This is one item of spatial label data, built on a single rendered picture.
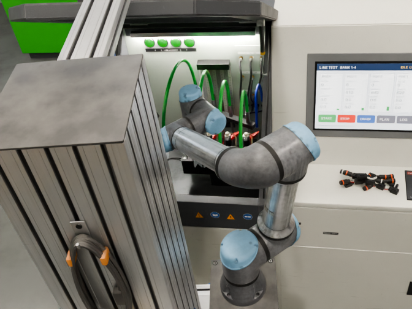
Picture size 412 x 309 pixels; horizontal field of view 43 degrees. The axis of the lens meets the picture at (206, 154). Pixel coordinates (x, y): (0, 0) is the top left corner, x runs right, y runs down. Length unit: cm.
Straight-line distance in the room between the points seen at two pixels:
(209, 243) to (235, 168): 111
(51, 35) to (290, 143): 401
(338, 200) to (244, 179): 87
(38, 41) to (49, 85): 423
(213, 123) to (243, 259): 42
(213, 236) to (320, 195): 52
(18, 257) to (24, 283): 22
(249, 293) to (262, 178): 55
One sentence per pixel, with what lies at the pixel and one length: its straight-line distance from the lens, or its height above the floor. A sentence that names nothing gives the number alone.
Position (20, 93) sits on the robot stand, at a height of 203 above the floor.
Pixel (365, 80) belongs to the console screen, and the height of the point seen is 134.
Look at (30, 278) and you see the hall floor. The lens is 338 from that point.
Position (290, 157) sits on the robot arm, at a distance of 128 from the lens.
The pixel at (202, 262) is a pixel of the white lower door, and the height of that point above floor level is 52.
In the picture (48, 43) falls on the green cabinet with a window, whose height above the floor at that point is 18.
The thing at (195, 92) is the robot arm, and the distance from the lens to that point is 167.
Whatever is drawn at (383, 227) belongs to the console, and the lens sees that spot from 219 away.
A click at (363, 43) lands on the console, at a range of 202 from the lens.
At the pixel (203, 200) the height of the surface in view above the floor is 95.
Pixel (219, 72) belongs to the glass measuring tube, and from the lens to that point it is 232.
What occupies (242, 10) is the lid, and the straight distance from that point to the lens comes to 139.
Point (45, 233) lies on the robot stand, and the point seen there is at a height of 182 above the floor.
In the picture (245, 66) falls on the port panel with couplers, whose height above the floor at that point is 125.
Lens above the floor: 253
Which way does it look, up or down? 42 degrees down
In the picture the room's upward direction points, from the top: 9 degrees counter-clockwise
